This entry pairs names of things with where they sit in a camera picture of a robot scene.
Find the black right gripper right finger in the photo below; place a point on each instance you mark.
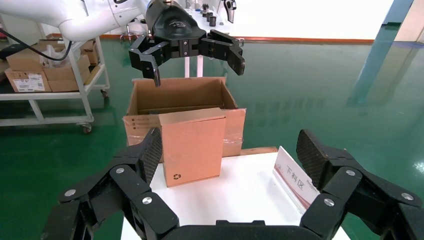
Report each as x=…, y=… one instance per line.
x=348, y=185

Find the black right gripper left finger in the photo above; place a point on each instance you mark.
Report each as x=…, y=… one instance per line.
x=126, y=185

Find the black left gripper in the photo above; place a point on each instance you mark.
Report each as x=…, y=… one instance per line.
x=172, y=20

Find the large open cardboard box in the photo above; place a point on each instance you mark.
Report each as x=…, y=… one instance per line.
x=179, y=92

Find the small brown cardboard box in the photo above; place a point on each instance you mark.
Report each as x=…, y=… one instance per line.
x=89, y=53

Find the cardboard box with white label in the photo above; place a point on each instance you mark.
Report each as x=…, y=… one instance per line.
x=30, y=81

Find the wide plain cardboard box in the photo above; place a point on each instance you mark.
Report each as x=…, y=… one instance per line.
x=23, y=59

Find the acrylic sign with red print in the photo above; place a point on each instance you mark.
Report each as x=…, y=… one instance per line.
x=294, y=180

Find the black hanging tool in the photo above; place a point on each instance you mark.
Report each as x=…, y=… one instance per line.
x=230, y=8

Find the brown wooden board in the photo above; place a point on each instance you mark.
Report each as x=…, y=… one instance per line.
x=258, y=151

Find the white metal trolley rack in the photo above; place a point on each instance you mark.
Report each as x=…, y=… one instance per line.
x=49, y=96

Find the clear plastic bag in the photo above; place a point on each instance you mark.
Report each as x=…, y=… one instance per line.
x=53, y=56

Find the black cushion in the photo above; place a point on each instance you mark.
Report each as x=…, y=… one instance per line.
x=11, y=51

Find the blue pillar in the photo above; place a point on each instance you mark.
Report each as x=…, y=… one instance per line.
x=399, y=11

